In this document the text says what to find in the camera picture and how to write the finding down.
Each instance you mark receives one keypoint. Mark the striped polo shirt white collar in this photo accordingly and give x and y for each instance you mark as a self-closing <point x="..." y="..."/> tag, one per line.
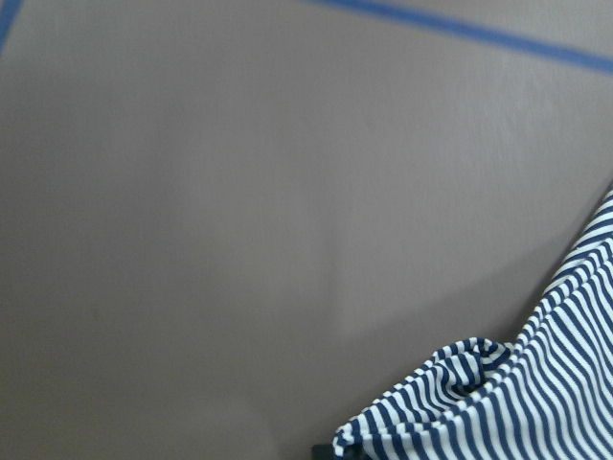
<point x="546" y="395"/>

